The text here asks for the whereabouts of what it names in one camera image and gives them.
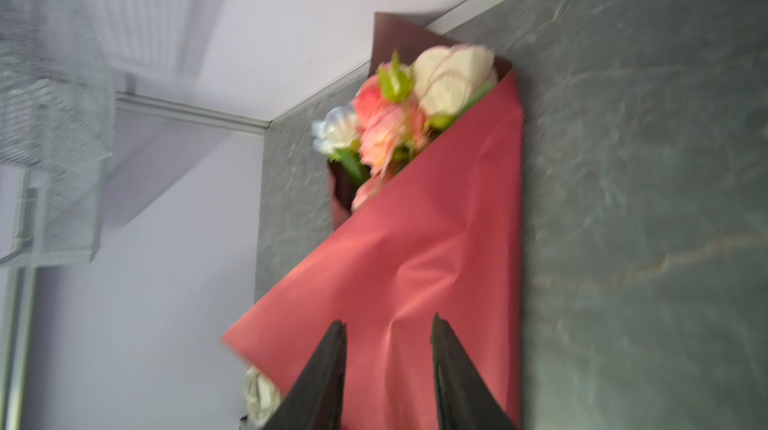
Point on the cream fake rose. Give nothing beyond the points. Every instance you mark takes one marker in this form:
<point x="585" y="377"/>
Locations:
<point x="449" y="80"/>

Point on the dark red wrapping paper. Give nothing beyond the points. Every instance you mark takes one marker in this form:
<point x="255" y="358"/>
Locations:
<point x="443" y="239"/>

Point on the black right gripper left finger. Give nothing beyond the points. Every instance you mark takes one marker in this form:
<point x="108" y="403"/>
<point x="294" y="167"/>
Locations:
<point x="316" y="399"/>

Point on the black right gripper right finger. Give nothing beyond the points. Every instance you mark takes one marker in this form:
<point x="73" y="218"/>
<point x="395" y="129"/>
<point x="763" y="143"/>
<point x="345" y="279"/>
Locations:
<point x="463" y="400"/>

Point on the small white mesh basket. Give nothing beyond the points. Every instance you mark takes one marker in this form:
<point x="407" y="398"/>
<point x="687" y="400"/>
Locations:
<point x="57" y="125"/>

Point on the white fake flower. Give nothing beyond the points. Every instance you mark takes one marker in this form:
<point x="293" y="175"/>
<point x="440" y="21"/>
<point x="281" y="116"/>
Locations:
<point x="338" y="137"/>

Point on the long white wire basket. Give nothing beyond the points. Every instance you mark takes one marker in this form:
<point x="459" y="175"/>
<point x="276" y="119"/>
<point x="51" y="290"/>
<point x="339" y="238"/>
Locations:
<point x="156" y="39"/>

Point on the cream printed ribbon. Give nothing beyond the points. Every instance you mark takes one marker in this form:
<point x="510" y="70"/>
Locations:
<point x="262" y="399"/>

